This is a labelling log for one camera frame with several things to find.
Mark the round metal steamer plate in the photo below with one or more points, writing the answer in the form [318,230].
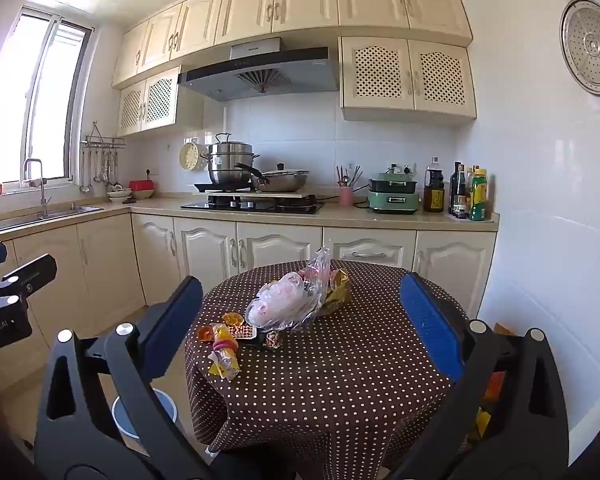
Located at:
[592,47]

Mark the pink utensil holder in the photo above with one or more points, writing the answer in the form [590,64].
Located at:
[345,196]

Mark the cream perforated round plate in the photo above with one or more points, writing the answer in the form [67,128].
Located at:
[191,156]

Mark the red white patterned packet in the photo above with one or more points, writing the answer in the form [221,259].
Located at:
[244,331]

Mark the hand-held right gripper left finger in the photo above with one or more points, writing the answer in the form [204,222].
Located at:
[175,320]

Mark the wall utensil rack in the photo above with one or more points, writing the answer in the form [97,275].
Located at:
[102,142]

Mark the yellow snack wrapper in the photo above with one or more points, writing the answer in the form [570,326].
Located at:
[224,360]

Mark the stainless steel sink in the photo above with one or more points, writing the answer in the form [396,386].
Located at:
[45,215]

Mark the sliding window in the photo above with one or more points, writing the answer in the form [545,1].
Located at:
[40,100]

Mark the gold foil wrapper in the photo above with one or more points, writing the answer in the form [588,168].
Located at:
[339,295]

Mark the brown polka-dot tablecloth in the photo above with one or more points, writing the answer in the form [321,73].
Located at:
[330,385]

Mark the large soy sauce bottle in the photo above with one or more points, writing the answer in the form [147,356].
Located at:
[434,195]

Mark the black snack packet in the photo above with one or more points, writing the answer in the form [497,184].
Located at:
[270,341]

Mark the stainless steamer pot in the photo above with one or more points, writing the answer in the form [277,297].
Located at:
[227,165]

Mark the cream upper wall cabinet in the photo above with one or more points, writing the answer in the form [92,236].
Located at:
[300,5]

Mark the green electric cooker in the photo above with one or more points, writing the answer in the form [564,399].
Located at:
[395,195]

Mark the black gas stove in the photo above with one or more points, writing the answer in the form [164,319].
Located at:
[280,206]

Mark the stacked white bowls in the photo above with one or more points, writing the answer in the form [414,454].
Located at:
[119,194]

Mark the clear plastic bag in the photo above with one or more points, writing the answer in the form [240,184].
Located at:
[280,300]

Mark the orange yellow packaging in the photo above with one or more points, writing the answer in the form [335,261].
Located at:
[494,387]

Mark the chrome faucet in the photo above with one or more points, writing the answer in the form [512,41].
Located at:
[42,195]

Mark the orange candy wrapper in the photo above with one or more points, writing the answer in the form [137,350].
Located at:
[232,319]

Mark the red container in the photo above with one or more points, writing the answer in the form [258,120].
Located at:
[142,189]

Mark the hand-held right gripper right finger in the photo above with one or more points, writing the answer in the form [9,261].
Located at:
[430,320]

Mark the grey range hood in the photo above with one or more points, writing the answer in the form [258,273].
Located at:
[260,72]

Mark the bundle of chopsticks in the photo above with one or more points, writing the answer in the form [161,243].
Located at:
[347,176]

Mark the green yellow-capped bottle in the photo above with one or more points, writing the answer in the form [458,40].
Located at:
[478,200]

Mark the cream lattice-door wall cabinet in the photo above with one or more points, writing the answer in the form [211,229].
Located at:
[405,77]
[145,102]

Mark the stainless wok with lid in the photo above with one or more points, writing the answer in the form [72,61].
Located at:
[285,180]

